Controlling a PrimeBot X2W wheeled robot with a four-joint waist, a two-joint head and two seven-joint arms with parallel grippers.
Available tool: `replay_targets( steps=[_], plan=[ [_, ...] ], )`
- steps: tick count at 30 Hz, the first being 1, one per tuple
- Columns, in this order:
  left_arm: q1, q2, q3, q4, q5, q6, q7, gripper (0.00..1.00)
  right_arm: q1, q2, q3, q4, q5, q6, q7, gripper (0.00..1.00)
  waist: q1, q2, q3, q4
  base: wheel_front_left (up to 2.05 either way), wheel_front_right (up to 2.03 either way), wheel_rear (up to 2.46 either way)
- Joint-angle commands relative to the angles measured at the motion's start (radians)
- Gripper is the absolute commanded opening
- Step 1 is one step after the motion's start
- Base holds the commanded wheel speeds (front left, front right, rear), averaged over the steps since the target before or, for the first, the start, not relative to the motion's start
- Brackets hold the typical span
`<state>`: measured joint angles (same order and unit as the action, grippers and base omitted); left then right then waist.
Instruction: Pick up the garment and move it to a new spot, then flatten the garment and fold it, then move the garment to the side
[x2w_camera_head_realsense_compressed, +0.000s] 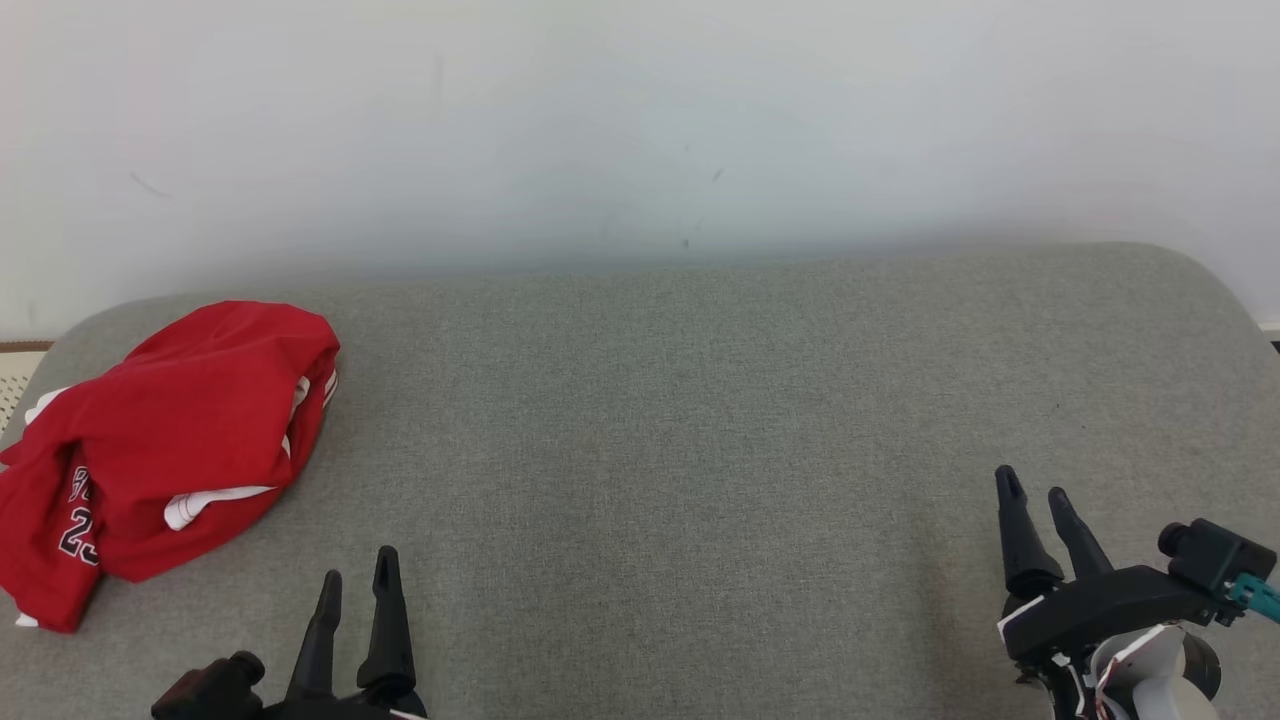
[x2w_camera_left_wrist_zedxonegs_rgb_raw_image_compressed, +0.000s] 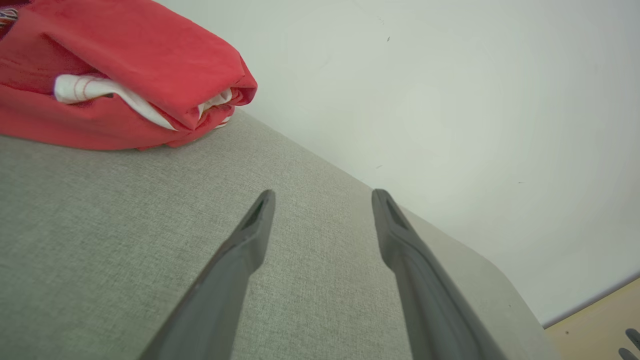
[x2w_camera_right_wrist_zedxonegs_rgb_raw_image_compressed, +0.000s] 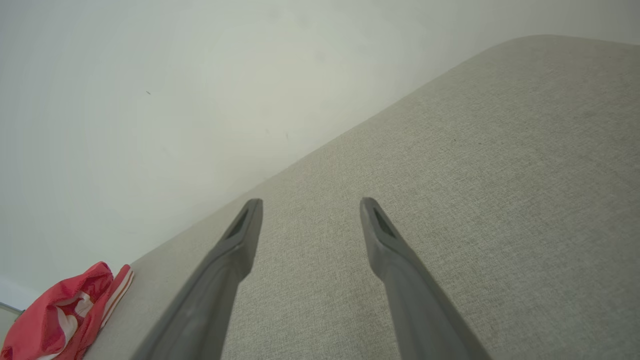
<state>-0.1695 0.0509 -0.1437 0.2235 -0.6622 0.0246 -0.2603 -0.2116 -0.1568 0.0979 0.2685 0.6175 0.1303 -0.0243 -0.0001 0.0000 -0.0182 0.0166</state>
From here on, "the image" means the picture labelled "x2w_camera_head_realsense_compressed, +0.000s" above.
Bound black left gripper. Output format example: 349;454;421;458
262;546;431;720

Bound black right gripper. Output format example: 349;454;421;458
995;465;1229;663

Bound red shorts with white stripe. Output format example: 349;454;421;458
5;300;341;583

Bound cream perforated laundry basket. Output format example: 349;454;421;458
0;340;53;436

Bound black cable with teal connector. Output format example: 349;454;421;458
1225;575;1280;626

